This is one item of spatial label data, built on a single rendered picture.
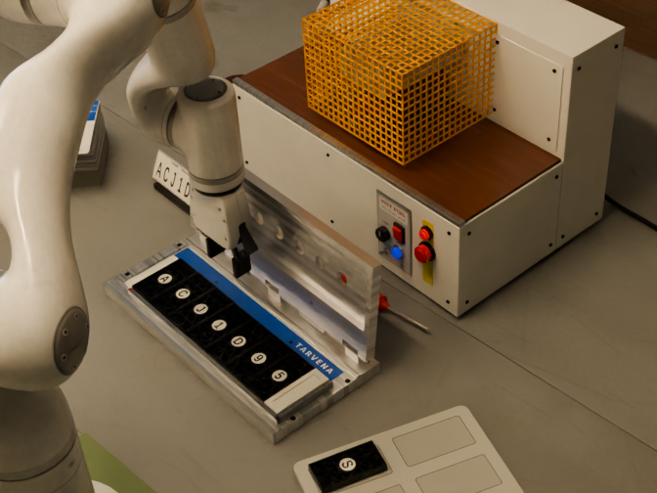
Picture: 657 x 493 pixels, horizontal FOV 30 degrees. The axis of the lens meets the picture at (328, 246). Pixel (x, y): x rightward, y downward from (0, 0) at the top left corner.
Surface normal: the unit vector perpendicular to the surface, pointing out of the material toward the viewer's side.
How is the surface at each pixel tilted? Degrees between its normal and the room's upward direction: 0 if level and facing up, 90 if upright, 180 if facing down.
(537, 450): 0
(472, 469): 0
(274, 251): 83
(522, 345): 0
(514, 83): 90
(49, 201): 58
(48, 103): 51
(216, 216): 89
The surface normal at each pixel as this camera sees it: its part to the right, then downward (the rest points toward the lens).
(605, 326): -0.05, -0.76
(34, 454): 0.51, 0.44
